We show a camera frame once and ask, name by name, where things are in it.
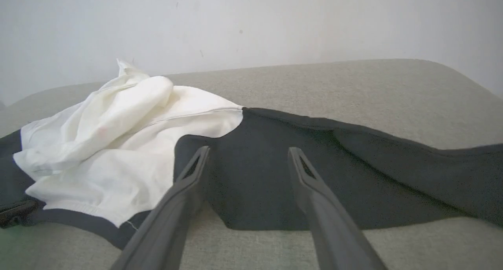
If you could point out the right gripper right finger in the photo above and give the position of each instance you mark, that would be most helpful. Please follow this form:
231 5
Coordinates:
334 230

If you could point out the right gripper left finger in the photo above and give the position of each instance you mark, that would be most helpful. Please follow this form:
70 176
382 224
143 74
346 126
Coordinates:
169 223

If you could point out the black and white t-shirt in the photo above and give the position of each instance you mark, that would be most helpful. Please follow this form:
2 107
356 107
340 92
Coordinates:
255 175

